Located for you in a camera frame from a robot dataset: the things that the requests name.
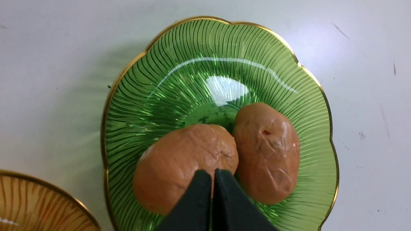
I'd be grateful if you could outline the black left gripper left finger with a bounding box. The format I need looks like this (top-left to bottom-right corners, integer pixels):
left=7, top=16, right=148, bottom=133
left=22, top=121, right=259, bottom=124
left=156, top=170, right=212, bottom=231

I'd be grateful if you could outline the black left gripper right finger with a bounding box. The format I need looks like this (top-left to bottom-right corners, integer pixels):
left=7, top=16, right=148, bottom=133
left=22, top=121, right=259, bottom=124
left=213, top=169, right=277, bottom=231

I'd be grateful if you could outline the brown toy potato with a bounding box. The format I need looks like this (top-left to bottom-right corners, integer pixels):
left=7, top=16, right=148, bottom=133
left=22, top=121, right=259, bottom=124
left=232, top=103, right=300, bottom=205
left=133, top=124, right=239, bottom=216

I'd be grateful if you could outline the green ribbed plastic plate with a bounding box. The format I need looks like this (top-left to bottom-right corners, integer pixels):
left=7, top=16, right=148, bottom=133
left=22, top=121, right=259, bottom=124
left=101, top=16, right=339, bottom=231

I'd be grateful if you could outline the amber ribbed plastic plate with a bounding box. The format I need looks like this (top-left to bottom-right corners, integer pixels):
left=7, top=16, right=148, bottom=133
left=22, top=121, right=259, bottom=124
left=0, top=169, right=102, bottom=231

